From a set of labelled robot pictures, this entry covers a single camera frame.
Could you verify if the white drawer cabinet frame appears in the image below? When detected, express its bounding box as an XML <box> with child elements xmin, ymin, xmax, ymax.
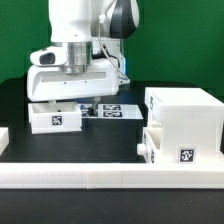
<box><xmin>145</xmin><ymin>87</ymin><xmax>224</xmax><ymax>164</ymax></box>

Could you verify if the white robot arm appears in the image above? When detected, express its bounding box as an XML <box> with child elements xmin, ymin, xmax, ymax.
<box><xmin>27</xmin><ymin>0</ymin><xmax>139</xmax><ymax>112</ymax></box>

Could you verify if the white block at left edge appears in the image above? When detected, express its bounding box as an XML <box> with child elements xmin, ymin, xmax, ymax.
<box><xmin>0</xmin><ymin>127</ymin><xmax>9</xmax><ymax>155</ymax></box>

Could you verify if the white drawer box with knob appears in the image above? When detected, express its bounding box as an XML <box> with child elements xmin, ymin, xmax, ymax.
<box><xmin>137</xmin><ymin>127</ymin><xmax>161</xmax><ymax>164</ymax></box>

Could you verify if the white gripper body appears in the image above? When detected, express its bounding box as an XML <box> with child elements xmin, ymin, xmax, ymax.
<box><xmin>27</xmin><ymin>61</ymin><xmax>119</xmax><ymax>102</ymax></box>

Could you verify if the white front fence rail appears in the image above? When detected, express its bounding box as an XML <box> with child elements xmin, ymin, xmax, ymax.
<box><xmin>0</xmin><ymin>163</ymin><xmax>224</xmax><ymax>189</ymax></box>

